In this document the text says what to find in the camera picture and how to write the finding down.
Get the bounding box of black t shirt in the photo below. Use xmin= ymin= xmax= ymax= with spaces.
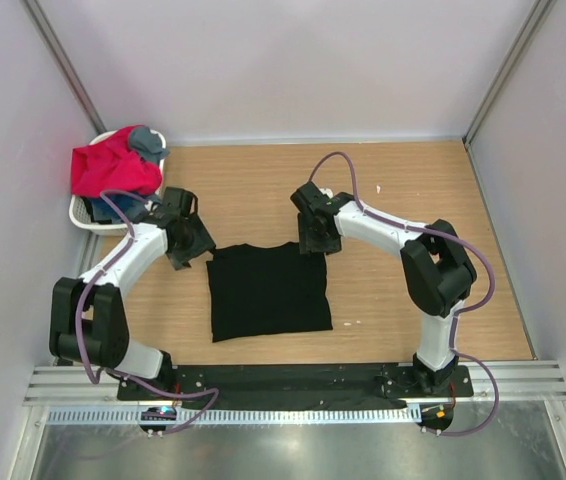
xmin=206 ymin=242 xmax=333 ymax=343

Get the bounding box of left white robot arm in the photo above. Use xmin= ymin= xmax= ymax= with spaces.
xmin=49 ymin=187 xmax=216 ymax=400

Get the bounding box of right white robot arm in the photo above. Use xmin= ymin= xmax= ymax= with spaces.
xmin=291 ymin=181 xmax=477 ymax=396

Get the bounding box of dark blue t shirt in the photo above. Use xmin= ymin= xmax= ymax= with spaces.
xmin=90 ymin=192 xmax=157 ymax=224

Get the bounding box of grey blue t shirt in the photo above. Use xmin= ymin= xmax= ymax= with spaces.
xmin=127 ymin=126 xmax=168 ymax=165

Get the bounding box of red t shirt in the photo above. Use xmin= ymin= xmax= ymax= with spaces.
xmin=70 ymin=126 xmax=162 ymax=198

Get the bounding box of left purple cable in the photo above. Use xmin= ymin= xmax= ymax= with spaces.
xmin=75 ymin=188 xmax=219 ymax=436

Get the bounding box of purple cable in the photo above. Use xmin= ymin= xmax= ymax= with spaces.
xmin=307 ymin=152 xmax=500 ymax=440
xmin=75 ymin=188 xmax=219 ymax=436

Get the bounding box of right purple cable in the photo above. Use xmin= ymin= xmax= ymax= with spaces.
xmin=307 ymin=152 xmax=500 ymax=440

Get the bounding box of aluminium frame rail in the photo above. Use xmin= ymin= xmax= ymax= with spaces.
xmin=22 ymin=360 xmax=566 ymax=407

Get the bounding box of white slotted cable duct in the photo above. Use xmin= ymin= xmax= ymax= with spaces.
xmin=46 ymin=404 xmax=421 ymax=426

